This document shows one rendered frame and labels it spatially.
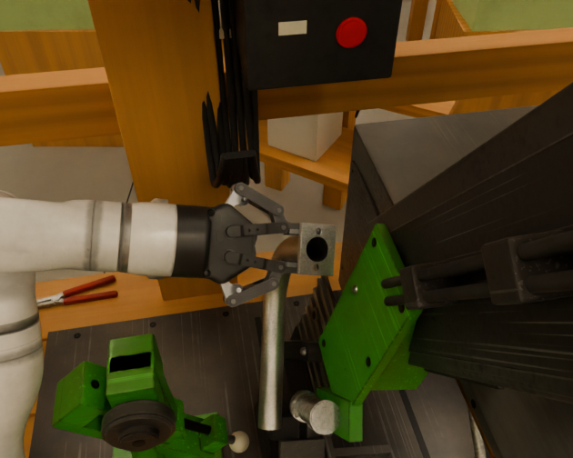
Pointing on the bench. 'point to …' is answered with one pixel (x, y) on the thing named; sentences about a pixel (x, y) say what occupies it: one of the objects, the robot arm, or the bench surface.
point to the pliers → (79, 295)
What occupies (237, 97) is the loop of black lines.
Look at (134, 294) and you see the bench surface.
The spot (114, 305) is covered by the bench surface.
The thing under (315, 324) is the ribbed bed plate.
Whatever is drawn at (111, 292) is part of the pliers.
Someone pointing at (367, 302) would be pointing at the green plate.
